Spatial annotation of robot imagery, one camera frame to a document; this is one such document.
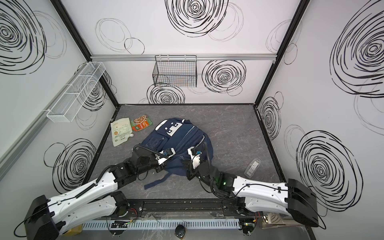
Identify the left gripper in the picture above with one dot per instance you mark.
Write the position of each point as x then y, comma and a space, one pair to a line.
159, 165

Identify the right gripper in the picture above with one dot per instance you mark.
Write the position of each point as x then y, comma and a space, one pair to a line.
191, 169

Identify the navy blue student backpack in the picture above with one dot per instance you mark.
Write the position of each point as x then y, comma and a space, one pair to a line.
179, 134

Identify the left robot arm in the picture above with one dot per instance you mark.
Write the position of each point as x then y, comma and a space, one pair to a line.
49, 218

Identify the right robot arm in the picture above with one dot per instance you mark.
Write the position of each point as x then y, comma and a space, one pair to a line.
292, 198

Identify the white cream food pouch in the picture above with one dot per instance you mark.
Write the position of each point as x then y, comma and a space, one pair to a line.
121, 131

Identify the orange green snack packet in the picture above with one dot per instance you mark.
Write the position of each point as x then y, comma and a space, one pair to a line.
141, 123

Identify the clear plastic pencil case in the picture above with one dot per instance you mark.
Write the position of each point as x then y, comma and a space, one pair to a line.
252, 167

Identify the black round knob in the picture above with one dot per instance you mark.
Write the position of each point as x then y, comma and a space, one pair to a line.
180, 232

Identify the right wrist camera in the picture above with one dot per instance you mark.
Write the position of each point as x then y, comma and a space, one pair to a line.
195, 155

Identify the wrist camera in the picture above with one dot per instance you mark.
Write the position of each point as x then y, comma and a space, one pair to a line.
165, 155
195, 155

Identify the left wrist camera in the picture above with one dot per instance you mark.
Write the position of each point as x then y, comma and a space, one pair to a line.
165, 155

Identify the white slotted cable duct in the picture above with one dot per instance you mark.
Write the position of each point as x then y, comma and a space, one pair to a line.
194, 224

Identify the black wire wall basket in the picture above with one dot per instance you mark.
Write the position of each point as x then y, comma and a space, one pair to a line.
176, 70

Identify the white wire wall shelf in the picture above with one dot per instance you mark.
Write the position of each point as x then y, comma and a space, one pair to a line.
83, 92

